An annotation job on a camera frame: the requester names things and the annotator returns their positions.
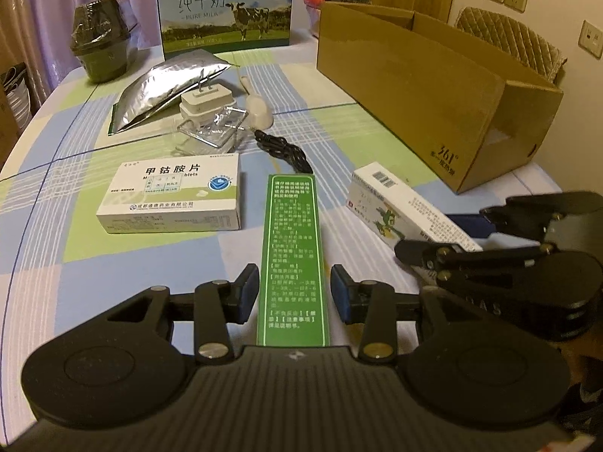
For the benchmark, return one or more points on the blue milk carton box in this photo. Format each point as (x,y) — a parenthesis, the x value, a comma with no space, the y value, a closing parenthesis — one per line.
(223,25)

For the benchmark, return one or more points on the dark wrapped bowl container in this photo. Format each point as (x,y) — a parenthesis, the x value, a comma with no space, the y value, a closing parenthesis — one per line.
(105,38)

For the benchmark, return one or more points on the clear plastic blister pack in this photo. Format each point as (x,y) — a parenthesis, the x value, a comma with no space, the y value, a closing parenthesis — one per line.
(219,133)

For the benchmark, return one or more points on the brown cardboard box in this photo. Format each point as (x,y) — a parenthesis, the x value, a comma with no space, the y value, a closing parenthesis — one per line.
(468,110)

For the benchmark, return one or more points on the white power adapter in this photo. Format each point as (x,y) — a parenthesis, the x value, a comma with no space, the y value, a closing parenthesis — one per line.
(203,103)

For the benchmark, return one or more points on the beige rice spoon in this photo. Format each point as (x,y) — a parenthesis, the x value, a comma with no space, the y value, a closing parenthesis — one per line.
(259,112)

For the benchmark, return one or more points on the white slim medicine box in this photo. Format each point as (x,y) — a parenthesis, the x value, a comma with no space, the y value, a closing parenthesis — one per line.
(394,211)

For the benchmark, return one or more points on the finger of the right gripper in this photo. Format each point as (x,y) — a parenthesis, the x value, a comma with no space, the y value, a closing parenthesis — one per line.
(424,256)
(474,224)

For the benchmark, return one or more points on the purple curtain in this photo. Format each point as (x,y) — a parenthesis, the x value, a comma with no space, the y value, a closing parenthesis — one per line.
(37,33)

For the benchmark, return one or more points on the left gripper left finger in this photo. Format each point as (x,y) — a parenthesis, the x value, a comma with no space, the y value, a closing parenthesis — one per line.
(217,304)

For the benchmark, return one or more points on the quilted brown chair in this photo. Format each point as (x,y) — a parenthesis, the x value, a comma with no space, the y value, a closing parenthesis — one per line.
(514,38)

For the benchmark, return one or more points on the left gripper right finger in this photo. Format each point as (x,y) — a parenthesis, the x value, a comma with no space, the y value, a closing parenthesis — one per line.
(372,304)

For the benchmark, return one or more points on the silver foil pouch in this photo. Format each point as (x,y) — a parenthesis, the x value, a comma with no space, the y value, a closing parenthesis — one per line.
(162,85)

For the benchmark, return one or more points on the green medicine box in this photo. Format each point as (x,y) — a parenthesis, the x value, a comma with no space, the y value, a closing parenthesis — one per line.
(292,303)

